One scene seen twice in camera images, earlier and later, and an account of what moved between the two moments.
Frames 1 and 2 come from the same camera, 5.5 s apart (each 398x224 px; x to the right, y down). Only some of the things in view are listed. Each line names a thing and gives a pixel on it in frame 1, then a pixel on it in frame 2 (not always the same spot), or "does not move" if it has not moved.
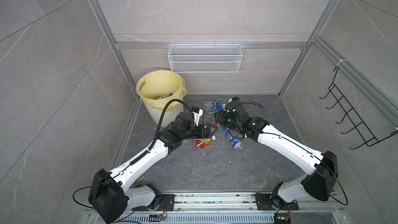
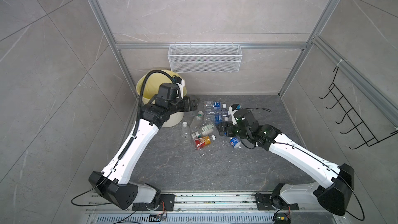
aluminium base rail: (234, 208) does not move
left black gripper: (209, 134) → (186, 106)
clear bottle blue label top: (211, 105) does not move
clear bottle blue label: (235, 142) does not move
